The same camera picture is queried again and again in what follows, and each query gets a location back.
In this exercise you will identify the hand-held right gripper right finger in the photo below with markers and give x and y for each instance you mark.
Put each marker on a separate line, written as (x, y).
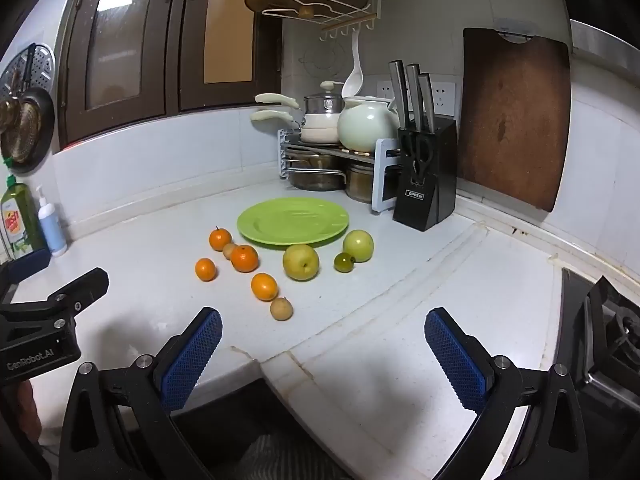
(457, 360)

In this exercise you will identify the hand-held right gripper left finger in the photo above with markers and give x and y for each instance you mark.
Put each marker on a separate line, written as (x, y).
(192, 360)

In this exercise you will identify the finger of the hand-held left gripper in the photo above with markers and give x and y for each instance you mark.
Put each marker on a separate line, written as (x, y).
(82, 284)
(30, 263)

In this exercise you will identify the small orange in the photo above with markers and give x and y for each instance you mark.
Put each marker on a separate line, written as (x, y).
(264, 286)
(205, 269)

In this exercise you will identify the small brown longan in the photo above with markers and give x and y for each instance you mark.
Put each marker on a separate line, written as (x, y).
(228, 251)
(281, 308)

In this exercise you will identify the large dark orange tangerine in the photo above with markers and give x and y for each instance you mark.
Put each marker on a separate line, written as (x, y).
(244, 258)

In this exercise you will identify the yellow apple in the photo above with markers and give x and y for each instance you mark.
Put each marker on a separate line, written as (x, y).
(300, 262)

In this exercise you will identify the green tomato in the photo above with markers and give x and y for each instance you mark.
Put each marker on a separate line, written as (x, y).
(344, 263)

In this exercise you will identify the green plate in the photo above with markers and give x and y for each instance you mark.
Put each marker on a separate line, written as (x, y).
(280, 220)

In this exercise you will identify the white blue pump bottle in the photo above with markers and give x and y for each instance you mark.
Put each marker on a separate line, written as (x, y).
(51, 227)

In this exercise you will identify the green dish soap bottle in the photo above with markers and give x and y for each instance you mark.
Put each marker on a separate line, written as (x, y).
(17, 220)

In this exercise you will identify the orange with stem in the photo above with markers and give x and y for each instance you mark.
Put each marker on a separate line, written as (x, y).
(220, 240)

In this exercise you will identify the black frying pan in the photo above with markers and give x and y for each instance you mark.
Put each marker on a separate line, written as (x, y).
(27, 132)

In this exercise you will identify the pale green apple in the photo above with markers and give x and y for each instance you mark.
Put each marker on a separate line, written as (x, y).
(358, 245)

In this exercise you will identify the gas stove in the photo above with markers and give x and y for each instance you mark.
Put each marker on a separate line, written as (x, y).
(607, 330)

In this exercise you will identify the black knife block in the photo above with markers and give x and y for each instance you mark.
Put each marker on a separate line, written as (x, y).
(432, 200)

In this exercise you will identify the grey white shelf rack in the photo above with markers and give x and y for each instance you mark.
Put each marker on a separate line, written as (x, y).
(382, 180)

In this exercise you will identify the perforated steel steamer plate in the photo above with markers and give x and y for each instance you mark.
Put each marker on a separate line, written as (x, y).
(40, 65)

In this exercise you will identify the black kitchen scissors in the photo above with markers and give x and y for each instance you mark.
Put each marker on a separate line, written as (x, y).
(424, 152)

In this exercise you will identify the wooden bead trivet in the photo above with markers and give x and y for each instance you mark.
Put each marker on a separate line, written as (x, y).
(356, 150)

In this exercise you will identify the brown wooden cutting board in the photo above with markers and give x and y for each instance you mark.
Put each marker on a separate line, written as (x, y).
(510, 120)

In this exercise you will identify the pale green kettle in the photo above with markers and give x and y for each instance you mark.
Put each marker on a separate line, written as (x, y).
(367, 127)

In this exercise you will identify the cream saucepan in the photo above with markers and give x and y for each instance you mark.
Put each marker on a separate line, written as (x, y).
(320, 132)

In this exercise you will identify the white ladle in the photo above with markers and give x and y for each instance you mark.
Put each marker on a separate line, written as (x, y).
(352, 77)

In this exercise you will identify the steel range hood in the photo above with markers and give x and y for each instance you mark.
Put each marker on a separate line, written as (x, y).
(605, 45)

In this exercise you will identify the brown wall cabinet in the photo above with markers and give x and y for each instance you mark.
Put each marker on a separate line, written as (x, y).
(170, 45)

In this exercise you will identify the white wall outlet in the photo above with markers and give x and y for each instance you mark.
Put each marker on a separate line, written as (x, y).
(384, 90)
(444, 95)

